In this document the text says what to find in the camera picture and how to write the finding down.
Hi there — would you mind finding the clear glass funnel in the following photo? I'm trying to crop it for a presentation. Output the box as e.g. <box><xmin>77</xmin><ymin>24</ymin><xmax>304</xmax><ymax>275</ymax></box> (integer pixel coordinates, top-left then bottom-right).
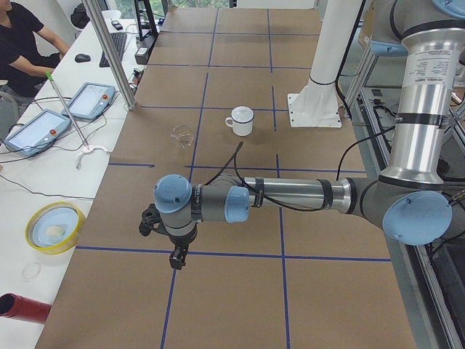
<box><xmin>170</xmin><ymin>125</ymin><xmax>193</xmax><ymax>150</ymax></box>

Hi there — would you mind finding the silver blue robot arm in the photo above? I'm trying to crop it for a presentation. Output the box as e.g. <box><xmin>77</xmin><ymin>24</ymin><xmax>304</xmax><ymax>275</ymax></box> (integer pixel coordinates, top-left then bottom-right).
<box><xmin>139</xmin><ymin>1</ymin><xmax>464</xmax><ymax>270</ymax></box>

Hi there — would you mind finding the black computer mouse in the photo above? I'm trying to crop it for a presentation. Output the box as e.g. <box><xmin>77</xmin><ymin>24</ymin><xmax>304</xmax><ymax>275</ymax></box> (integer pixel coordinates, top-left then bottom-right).
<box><xmin>75</xmin><ymin>54</ymin><xmax>91</xmax><ymax>63</ymax></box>

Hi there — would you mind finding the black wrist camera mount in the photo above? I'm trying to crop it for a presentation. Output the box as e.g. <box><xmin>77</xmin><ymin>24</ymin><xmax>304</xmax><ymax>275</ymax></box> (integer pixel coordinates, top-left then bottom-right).
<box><xmin>139</xmin><ymin>204</ymin><xmax>168</xmax><ymax>236</ymax></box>

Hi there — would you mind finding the aluminium frame post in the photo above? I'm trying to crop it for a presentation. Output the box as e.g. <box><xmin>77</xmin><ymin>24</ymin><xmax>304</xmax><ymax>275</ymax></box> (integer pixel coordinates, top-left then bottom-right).
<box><xmin>82</xmin><ymin>0</ymin><xmax>136</xmax><ymax>111</ymax></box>

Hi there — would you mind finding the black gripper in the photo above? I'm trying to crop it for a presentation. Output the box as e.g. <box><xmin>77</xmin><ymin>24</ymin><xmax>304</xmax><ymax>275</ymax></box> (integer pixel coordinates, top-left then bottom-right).
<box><xmin>169</xmin><ymin>232</ymin><xmax>196</xmax><ymax>270</ymax></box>

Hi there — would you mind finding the red cylinder tube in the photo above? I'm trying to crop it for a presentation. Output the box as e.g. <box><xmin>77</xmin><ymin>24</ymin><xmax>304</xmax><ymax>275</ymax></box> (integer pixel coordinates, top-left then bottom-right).
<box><xmin>1</xmin><ymin>293</ymin><xmax>52</xmax><ymax>324</ymax></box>

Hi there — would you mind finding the blue teach pendant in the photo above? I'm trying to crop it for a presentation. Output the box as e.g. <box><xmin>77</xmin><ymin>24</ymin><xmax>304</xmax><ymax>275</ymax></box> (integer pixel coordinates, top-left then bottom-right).
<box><xmin>4</xmin><ymin>109</ymin><xmax>71</xmax><ymax>157</ymax></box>
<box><xmin>67</xmin><ymin>82</ymin><xmax>116</xmax><ymax>121</ymax></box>

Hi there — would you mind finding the metal rod green tip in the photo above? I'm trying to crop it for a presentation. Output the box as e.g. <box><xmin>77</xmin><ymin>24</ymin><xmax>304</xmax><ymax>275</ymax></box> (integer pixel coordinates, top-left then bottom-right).
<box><xmin>45</xmin><ymin>71</ymin><xmax>89</xmax><ymax>150</ymax></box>

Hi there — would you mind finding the person in black shirt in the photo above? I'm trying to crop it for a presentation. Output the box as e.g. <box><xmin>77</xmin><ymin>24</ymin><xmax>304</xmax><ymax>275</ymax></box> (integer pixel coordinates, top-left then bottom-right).
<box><xmin>1</xmin><ymin>1</ymin><xmax>70</xmax><ymax>97</ymax></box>

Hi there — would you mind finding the blue teach pendant near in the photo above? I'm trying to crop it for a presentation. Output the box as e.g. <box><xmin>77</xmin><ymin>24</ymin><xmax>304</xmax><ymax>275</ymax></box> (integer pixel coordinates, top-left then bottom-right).
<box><xmin>4</xmin><ymin>109</ymin><xmax>71</xmax><ymax>157</ymax></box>

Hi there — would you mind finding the white curved clamp piece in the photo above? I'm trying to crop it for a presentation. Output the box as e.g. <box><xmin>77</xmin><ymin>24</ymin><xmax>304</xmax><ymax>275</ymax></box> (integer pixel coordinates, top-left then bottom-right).
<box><xmin>76</xmin><ymin>145</ymin><xmax>110</xmax><ymax>169</ymax></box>

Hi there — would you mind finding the blue teach pendant far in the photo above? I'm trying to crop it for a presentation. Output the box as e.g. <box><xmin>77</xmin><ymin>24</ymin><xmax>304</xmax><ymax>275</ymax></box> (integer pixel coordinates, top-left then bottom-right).
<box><xmin>67</xmin><ymin>82</ymin><xmax>116</xmax><ymax>121</ymax></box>

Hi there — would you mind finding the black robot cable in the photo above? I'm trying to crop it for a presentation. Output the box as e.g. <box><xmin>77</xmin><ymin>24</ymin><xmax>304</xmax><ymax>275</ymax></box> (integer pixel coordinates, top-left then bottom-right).
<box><xmin>203</xmin><ymin>123</ymin><xmax>397</xmax><ymax>212</ymax></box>

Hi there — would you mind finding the clear ring on table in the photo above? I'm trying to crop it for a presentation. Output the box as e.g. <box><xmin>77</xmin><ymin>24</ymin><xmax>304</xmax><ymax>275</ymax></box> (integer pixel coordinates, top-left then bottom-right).
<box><xmin>22</xmin><ymin>262</ymin><xmax>42</xmax><ymax>281</ymax></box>

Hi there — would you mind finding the black keyboard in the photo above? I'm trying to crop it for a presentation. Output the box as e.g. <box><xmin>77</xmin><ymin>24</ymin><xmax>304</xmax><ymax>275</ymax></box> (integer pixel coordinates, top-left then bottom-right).
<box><xmin>99</xmin><ymin>32</ymin><xmax>127</xmax><ymax>68</ymax></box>

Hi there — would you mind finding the black box with label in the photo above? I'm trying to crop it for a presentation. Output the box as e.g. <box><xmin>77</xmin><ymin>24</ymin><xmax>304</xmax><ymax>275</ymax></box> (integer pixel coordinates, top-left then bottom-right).
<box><xmin>134</xmin><ymin>36</ymin><xmax>155</xmax><ymax>65</ymax></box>

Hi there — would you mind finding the white ceramic lid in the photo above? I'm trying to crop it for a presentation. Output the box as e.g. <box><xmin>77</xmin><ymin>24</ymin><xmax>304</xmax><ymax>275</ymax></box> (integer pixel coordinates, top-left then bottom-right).
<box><xmin>231</xmin><ymin>106</ymin><xmax>254</xmax><ymax>124</ymax></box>

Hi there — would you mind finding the white enamel mug blue rim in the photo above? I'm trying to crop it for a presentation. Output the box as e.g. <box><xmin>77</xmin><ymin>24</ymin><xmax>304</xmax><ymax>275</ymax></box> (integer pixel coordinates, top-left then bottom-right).
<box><xmin>225</xmin><ymin>114</ymin><xmax>254</xmax><ymax>137</ymax></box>

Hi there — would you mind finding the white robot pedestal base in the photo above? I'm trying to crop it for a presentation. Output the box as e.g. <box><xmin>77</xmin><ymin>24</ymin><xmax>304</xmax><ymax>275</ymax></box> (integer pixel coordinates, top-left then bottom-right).
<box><xmin>288</xmin><ymin>0</ymin><xmax>365</xmax><ymax>128</ymax></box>

